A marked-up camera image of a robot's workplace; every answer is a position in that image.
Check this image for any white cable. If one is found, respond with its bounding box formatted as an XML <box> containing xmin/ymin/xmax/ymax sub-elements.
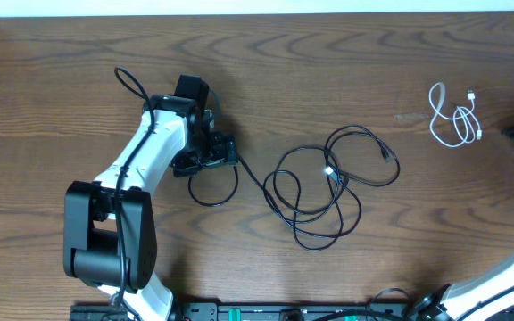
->
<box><xmin>427</xmin><ymin>81</ymin><xmax>484</xmax><ymax>149</ymax></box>

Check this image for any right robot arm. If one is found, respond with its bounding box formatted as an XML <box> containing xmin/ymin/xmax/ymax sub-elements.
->
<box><xmin>406</xmin><ymin>254</ymin><xmax>514</xmax><ymax>320</ymax></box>

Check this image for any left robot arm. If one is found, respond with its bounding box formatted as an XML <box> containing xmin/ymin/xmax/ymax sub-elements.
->
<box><xmin>63</xmin><ymin>68</ymin><xmax>238</xmax><ymax>320</ymax></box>

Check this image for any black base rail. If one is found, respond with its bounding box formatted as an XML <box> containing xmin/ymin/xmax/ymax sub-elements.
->
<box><xmin>69</xmin><ymin>302</ymin><xmax>407</xmax><ymax>321</ymax></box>

